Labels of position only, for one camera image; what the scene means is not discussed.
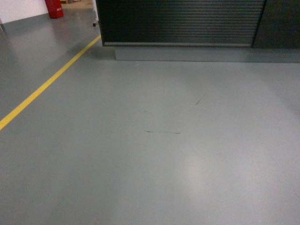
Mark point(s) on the black checkout counter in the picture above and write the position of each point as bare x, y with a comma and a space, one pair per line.
202, 30

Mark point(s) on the red fire extinguisher box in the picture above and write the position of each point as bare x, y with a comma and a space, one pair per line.
54, 9

